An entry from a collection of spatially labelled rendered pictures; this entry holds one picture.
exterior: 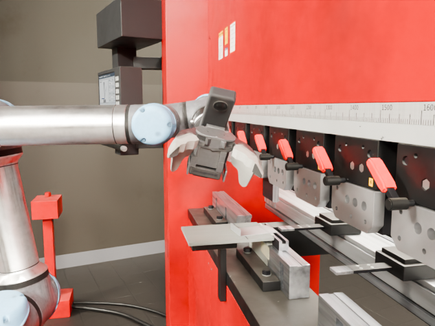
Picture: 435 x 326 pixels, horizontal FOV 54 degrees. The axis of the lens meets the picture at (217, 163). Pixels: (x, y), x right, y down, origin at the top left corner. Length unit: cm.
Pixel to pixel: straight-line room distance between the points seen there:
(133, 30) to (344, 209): 169
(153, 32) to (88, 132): 158
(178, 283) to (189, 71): 110
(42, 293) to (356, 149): 75
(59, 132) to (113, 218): 320
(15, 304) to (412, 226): 75
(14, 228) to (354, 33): 81
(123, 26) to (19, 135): 151
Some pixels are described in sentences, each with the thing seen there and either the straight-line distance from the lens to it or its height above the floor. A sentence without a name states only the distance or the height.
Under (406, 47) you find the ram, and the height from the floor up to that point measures 148.
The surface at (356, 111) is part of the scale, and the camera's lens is 82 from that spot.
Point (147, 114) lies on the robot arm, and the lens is 77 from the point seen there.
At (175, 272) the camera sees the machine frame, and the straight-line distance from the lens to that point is 231.
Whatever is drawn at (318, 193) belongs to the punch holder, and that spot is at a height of 121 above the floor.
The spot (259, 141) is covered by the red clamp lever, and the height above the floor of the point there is 130.
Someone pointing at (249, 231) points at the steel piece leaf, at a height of 100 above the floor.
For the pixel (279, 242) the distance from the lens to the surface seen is 130.
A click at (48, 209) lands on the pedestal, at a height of 75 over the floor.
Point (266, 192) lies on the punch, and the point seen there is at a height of 112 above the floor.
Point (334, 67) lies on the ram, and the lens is 90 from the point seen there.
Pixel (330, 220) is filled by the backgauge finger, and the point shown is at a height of 103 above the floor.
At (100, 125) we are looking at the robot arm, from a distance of 80.
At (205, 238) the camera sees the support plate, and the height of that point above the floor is 100.
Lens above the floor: 139
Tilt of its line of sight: 7 degrees down
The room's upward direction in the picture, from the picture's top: straight up
